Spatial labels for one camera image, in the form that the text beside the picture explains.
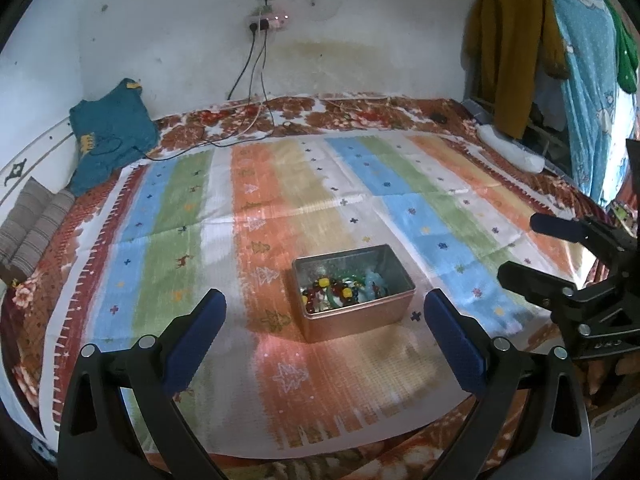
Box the blue printed curtain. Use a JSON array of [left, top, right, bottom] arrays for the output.
[[520, 0, 637, 207]]

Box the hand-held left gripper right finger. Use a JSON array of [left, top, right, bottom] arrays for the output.
[[422, 287, 594, 480]]

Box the wall power strip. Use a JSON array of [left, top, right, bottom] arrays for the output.
[[243, 13, 292, 34]]

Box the striped patterned blanket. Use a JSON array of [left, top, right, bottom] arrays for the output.
[[42, 132, 603, 457]]

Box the black cable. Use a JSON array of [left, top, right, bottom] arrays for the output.
[[80, 30, 276, 161], [227, 30, 257, 102]]

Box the teal knitted sweater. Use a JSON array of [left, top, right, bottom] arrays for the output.
[[67, 78, 160, 198]]

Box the striped grey cushion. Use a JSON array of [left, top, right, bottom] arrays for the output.
[[0, 177, 77, 283]]

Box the light blue bead bracelet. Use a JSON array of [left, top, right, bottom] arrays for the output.
[[364, 269, 390, 302]]

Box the yellow and dark bead bracelet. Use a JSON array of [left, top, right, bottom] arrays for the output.
[[312, 274, 346, 297]]

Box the red bead bracelet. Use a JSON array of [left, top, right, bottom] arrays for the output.
[[302, 282, 353, 316]]

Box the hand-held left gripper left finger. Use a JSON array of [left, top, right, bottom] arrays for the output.
[[57, 287, 228, 480]]

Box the green jade bangle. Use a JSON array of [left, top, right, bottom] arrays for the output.
[[324, 271, 367, 308]]

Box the metal tin box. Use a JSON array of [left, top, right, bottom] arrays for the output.
[[291, 244, 417, 345]]

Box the cardboard box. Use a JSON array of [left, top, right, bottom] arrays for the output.
[[587, 389, 640, 480]]

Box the brown floral bedsheet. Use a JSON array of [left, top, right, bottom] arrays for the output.
[[0, 92, 640, 480]]

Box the green garment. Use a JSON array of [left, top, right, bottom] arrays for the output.
[[606, 5, 640, 94]]

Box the white bolster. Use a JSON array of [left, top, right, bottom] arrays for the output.
[[475, 123, 547, 174]]

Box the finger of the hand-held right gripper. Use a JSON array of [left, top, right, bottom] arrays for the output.
[[529, 212, 609, 244], [497, 259, 581, 314]]

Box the mustard yellow garment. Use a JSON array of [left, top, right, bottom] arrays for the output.
[[461, 0, 572, 139]]

